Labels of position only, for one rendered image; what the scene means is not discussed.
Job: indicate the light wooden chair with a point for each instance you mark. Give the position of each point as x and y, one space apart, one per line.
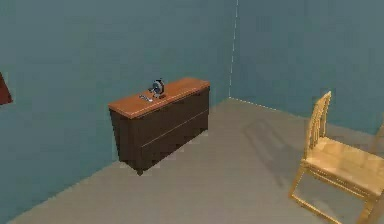
340 163

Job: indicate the dark red wall object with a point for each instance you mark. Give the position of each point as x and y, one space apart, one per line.
4 93

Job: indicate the dark brown chest of drawers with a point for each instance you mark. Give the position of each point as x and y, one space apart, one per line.
166 130

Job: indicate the small grey flat object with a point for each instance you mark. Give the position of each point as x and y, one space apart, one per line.
145 98

